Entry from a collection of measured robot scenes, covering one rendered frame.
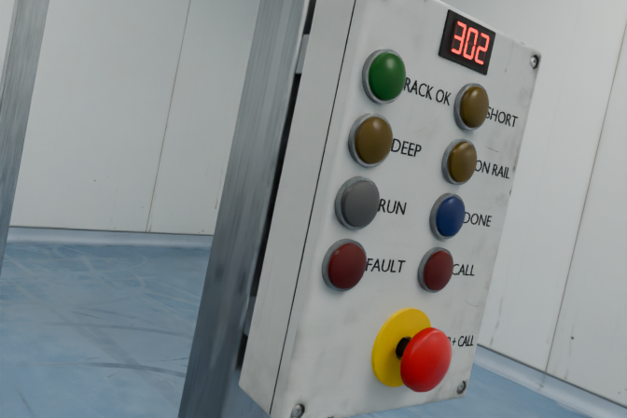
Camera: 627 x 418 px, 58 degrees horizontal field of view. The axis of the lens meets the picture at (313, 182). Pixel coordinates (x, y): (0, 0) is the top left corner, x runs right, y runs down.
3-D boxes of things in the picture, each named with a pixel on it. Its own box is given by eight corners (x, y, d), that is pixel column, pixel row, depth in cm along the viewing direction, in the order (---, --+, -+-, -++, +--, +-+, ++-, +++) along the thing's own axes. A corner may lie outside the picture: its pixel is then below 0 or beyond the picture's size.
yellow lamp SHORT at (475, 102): (487, 132, 37) (496, 90, 36) (461, 124, 35) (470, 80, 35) (477, 132, 37) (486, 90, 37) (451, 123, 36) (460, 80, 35)
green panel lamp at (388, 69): (403, 106, 32) (413, 58, 32) (369, 95, 30) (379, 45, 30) (394, 105, 32) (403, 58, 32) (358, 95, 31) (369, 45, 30)
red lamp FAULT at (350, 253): (364, 292, 32) (374, 245, 32) (327, 291, 31) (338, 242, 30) (355, 287, 33) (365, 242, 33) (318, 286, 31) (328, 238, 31)
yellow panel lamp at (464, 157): (475, 187, 37) (484, 145, 37) (449, 181, 35) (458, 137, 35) (466, 185, 37) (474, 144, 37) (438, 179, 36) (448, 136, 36)
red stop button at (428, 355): (451, 394, 35) (464, 332, 35) (407, 401, 33) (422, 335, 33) (399, 364, 39) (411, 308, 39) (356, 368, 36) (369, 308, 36)
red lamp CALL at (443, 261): (452, 293, 37) (460, 252, 37) (424, 292, 35) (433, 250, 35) (442, 289, 38) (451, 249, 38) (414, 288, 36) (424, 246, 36)
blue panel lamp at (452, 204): (463, 240, 37) (472, 199, 37) (436, 237, 35) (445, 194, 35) (453, 237, 38) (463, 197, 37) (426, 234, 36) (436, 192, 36)
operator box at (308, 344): (466, 398, 42) (545, 51, 40) (280, 431, 31) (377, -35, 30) (408, 365, 46) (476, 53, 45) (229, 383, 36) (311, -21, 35)
